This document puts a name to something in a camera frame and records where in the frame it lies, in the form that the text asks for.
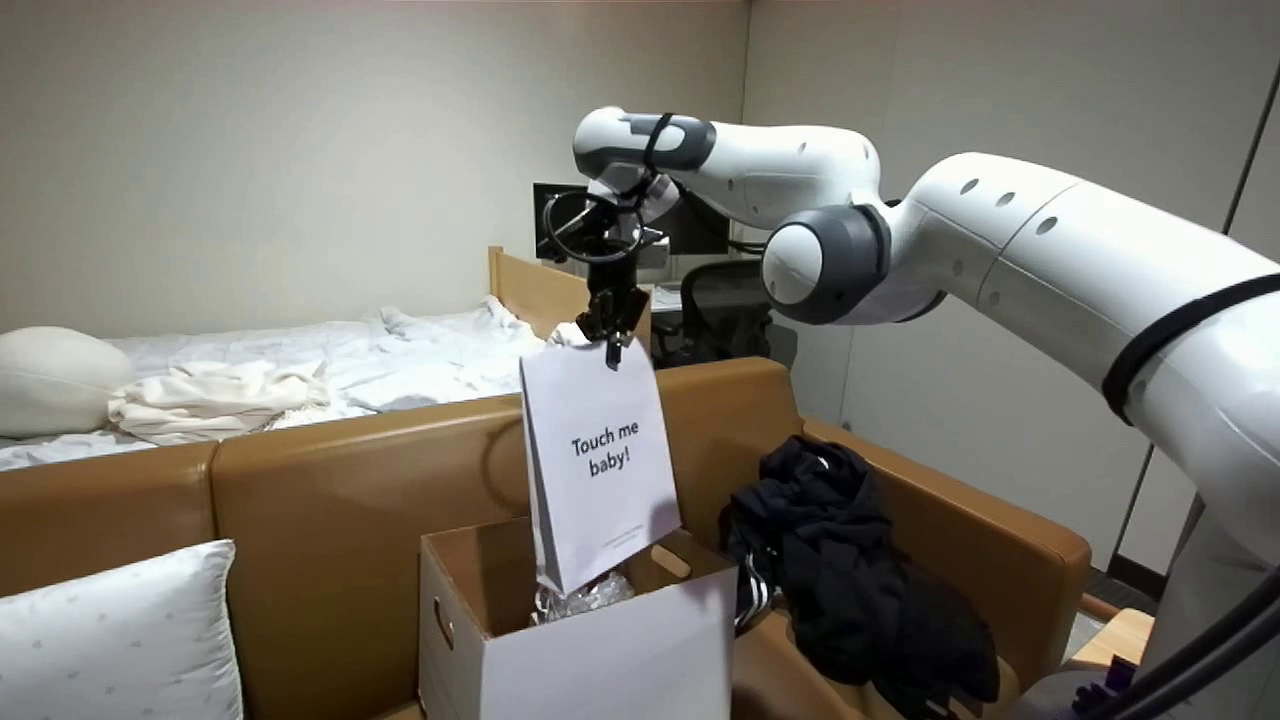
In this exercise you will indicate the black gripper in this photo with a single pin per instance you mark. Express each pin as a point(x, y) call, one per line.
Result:
point(615, 293)

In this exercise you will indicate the white paper sign with text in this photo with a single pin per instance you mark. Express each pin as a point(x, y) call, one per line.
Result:
point(594, 462)

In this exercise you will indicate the dark navy garment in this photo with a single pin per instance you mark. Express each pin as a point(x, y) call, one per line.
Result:
point(807, 522)

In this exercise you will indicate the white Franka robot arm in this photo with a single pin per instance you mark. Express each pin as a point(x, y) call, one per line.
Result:
point(1065, 264)

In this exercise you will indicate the brown cardboard box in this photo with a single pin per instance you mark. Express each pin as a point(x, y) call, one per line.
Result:
point(347, 522)

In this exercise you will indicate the cardboard box with white front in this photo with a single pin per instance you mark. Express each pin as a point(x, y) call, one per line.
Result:
point(615, 663)

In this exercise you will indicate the black mesh office chair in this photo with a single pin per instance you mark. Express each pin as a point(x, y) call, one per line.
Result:
point(722, 315)

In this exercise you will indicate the black wide monitor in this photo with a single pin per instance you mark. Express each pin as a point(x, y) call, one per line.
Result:
point(703, 230)

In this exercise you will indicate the white bed mattress sheet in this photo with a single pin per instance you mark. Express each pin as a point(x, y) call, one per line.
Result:
point(424, 353)

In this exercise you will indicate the crumpled white blanket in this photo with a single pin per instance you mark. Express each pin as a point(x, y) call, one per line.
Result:
point(213, 401)

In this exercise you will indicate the round white pillow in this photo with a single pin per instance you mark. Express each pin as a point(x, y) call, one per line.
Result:
point(54, 383)

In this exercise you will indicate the white square pillow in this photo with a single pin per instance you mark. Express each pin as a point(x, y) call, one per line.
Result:
point(112, 640)

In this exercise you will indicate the wooden bed frame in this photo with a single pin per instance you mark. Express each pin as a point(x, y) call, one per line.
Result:
point(527, 286)

